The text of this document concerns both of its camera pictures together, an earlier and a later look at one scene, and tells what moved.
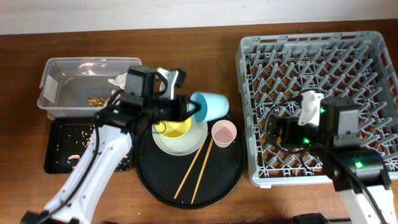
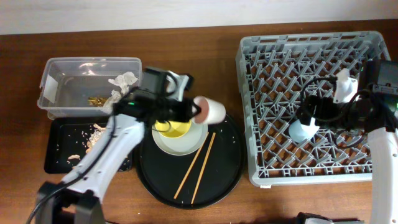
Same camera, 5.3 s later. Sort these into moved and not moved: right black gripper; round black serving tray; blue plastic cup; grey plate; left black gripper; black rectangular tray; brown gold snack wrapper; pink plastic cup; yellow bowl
Moved: right black gripper; blue plastic cup; pink plastic cup
Not moved: grey plate; left black gripper; brown gold snack wrapper; yellow bowl; black rectangular tray; round black serving tray
